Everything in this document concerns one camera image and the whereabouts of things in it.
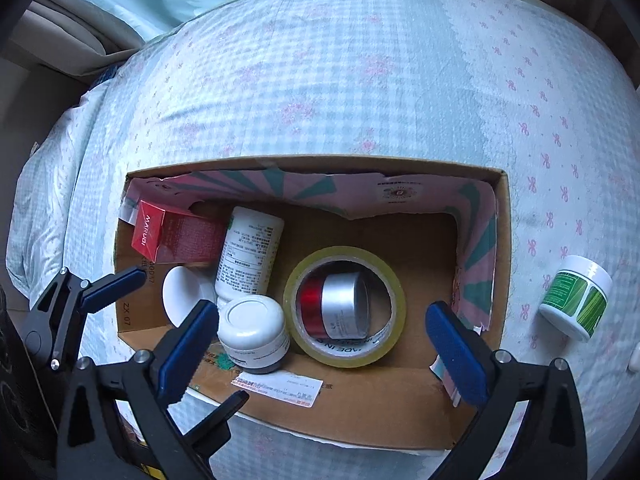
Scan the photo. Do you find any red carton box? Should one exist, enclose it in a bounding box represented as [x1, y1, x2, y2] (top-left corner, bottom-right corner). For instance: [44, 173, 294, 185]
[131, 200, 230, 264]

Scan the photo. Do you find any plain white round jar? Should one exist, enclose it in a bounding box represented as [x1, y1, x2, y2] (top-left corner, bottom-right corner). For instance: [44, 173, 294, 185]
[162, 265, 218, 327]

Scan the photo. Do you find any yellow clear tape roll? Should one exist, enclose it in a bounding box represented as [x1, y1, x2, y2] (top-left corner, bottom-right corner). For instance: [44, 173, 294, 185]
[282, 246, 407, 367]

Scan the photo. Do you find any cardboard box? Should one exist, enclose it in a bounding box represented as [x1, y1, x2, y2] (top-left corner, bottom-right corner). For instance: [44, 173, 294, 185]
[114, 154, 512, 457]

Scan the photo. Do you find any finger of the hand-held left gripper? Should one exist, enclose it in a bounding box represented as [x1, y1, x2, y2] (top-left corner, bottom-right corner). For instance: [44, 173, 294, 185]
[25, 266, 148, 368]
[186, 390, 250, 453]

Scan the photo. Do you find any white bottle with green label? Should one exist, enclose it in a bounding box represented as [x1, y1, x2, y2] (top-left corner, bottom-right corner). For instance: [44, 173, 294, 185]
[214, 206, 286, 306]

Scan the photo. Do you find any white jar with black base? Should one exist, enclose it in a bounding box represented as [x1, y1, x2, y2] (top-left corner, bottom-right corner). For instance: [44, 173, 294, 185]
[218, 296, 292, 375]

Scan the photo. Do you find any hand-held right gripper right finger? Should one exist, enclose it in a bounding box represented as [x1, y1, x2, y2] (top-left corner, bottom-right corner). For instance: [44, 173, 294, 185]
[424, 301, 588, 480]

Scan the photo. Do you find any checked blue pillow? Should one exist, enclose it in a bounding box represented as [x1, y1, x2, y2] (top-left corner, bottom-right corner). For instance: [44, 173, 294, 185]
[6, 80, 131, 306]

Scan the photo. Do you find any red and silver jar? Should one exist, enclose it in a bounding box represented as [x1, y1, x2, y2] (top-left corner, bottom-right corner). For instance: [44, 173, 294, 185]
[298, 272, 372, 339]

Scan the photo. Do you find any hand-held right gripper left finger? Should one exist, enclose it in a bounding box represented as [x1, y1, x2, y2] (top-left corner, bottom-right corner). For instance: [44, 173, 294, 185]
[56, 299, 221, 480]

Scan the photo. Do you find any white jar with green label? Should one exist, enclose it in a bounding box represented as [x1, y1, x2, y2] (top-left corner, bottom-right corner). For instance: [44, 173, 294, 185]
[538, 255, 613, 343]

